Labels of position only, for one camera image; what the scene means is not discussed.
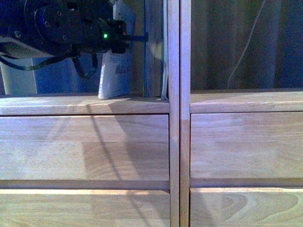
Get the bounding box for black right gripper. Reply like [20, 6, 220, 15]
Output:
[24, 0, 127, 56]

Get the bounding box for wooden shelf cabinet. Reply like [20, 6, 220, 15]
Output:
[180, 0, 303, 227]
[0, 0, 179, 227]

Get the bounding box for right wooden shelf cabinet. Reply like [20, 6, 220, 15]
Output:
[180, 0, 303, 227]

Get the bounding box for white paperback book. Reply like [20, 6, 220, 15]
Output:
[98, 0, 136, 99]

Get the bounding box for blue edged standing book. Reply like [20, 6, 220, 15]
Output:
[143, 0, 163, 97]

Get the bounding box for thin white blue book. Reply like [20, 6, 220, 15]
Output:
[161, 0, 168, 100]

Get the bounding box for upper wooden drawer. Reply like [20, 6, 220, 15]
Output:
[0, 115, 169, 181]

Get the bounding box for wooden drawer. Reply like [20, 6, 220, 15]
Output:
[0, 115, 169, 181]
[0, 189, 171, 227]

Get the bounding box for grey curtain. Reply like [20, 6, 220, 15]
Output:
[191, 0, 303, 91]

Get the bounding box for lower wooden drawer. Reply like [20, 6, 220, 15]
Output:
[0, 189, 171, 227]

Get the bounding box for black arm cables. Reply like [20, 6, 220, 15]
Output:
[0, 46, 99, 80]

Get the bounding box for white hanging cord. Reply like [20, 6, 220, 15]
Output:
[226, 0, 267, 90]

